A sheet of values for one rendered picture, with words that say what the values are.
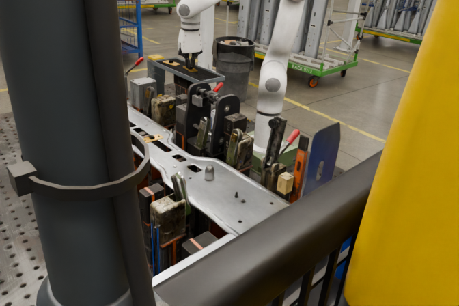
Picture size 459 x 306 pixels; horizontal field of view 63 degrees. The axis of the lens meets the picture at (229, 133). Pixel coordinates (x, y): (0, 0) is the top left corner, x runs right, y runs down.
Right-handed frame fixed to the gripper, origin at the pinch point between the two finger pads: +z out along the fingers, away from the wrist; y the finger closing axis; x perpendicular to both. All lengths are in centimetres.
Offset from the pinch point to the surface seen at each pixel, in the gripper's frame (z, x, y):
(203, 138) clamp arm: 16.0, 41.9, 14.9
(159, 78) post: 13.1, -22.2, 6.1
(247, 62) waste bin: 68, -196, -171
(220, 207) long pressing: 19, 77, 28
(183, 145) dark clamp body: 27.8, 23.1, 14.2
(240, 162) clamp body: 20, 57, 8
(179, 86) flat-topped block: 10.6, -0.6, 5.1
